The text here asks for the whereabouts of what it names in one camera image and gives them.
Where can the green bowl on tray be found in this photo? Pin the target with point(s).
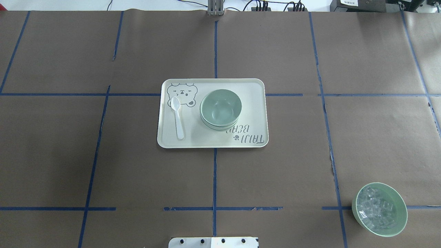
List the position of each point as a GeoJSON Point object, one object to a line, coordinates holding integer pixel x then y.
{"type": "Point", "coordinates": [217, 128]}

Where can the cream bear serving tray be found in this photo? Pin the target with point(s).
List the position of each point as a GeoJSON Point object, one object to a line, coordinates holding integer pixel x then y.
{"type": "Point", "coordinates": [251, 129]}

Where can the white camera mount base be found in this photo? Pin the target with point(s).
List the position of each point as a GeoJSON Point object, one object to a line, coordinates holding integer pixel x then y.
{"type": "Point", "coordinates": [214, 242]}

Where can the green bowl with ice cubes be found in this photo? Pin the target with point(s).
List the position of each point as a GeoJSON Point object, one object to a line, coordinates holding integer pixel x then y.
{"type": "Point", "coordinates": [380, 209]}

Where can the aluminium frame post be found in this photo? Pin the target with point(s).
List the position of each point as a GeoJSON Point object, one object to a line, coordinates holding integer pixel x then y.
{"type": "Point", "coordinates": [215, 8]}

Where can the white plastic spoon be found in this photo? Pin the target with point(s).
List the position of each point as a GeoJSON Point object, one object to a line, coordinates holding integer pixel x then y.
{"type": "Point", "coordinates": [176, 106]}

